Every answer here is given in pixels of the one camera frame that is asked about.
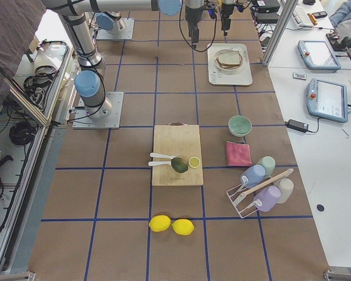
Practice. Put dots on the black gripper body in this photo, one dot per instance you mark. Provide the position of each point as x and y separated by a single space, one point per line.
226 12
192 19

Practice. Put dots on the brown-crust bread slice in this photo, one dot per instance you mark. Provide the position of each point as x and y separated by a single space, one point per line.
229 58

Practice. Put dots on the white round plate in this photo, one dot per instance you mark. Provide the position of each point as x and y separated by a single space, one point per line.
229 71

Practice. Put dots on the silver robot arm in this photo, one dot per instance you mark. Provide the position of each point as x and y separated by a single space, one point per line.
73 17
171 8

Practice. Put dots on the bread slice on plate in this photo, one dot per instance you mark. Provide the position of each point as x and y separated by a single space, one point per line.
228 66

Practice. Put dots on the white bear tray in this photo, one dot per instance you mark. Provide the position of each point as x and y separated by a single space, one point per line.
218 77

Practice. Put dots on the green bowl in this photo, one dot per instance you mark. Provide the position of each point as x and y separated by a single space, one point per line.
239 126

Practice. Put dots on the teach pendant far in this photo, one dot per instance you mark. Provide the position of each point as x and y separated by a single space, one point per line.
318 55

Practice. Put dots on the teach pendant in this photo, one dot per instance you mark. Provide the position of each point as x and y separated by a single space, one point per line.
318 55
328 100

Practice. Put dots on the bamboo cutting board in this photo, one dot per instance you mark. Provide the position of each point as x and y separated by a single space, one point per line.
181 141

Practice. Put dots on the lemon half slice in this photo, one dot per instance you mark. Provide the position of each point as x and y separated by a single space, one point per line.
194 162

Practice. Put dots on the pink cloth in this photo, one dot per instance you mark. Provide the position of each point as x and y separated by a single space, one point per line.
238 154

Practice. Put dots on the black power adapter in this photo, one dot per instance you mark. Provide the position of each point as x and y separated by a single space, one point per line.
297 125

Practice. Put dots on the teach pendant near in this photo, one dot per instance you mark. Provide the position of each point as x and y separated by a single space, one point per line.
328 100

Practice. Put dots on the green lime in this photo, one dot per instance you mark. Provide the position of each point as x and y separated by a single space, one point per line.
179 165

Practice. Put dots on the white plastic knife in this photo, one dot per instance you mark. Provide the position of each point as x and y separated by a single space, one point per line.
158 163

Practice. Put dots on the green cup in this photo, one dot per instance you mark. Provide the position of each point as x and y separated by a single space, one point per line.
268 163

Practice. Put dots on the blue cup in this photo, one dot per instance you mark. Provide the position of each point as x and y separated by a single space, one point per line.
252 176

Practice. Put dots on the beige cup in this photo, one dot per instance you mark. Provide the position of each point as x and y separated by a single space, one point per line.
286 187

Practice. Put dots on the purple cup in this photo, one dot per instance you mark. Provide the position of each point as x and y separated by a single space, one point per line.
267 198

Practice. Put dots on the yellow lemon left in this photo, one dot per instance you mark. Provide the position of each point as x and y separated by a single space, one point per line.
159 223

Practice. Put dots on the yellow lemon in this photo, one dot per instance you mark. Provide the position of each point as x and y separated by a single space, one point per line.
183 226
159 223

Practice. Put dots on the yellow lemon right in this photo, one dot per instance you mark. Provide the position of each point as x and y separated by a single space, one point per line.
183 226

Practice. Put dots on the aluminium frame post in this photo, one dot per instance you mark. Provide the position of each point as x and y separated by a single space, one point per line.
285 16

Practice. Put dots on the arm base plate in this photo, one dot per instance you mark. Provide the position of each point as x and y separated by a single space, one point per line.
125 29
108 116

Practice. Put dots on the white wire cup rack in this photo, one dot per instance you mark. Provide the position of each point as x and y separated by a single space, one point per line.
242 199

